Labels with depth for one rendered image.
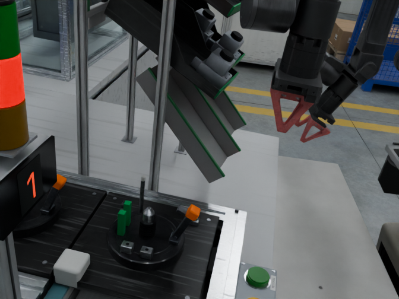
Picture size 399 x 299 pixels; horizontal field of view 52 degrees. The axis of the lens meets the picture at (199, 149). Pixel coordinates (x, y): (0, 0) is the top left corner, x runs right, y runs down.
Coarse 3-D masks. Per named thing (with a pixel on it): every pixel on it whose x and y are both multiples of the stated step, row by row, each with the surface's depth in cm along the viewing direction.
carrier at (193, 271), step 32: (96, 224) 77; (128, 224) 75; (160, 224) 77; (64, 256) 67; (96, 256) 70; (128, 256) 69; (160, 256) 70; (192, 256) 73; (96, 288) 65; (128, 288) 66; (160, 288) 66; (192, 288) 67
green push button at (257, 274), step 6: (252, 270) 72; (258, 270) 72; (264, 270) 72; (246, 276) 72; (252, 276) 71; (258, 276) 71; (264, 276) 71; (252, 282) 70; (258, 282) 70; (264, 282) 70
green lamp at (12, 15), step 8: (0, 8) 36; (8, 8) 37; (16, 8) 39; (0, 16) 37; (8, 16) 37; (16, 16) 39; (0, 24) 37; (8, 24) 38; (16, 24) 39; (0, 32) 37; (8, 32) 38; (16, 32) 39; (0, 40) 38; (8, 40) 38; (16, 40) 39; (0, 48) 38; (8, 48) 39; (16, 48) 40; (0, 56) 38; (8, 56) 39
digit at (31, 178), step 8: (32, 160) 47; (24, 168) 46; (32, 168) 47; (40, 168) 49; (24, 176) 46; (32, 176) 48; (40, 176) 50; (24, 184) 46; (32, 184) 48; (40, 184) 50; (24, 192) 47; (32, 192) 48; (40, 192) 51; (24, 200) 47; (32, 200) 49; (24, 208) 47
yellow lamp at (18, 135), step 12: (0, 108) 41; (12, 108) 42; (24, 108) 43; (0, 120) 41; (12, 120) 42; (24, 120) 44; (0, 132) 42; (12, 132) 43; (24, 132) 44; (0, 144) 43; (12, 144) 43
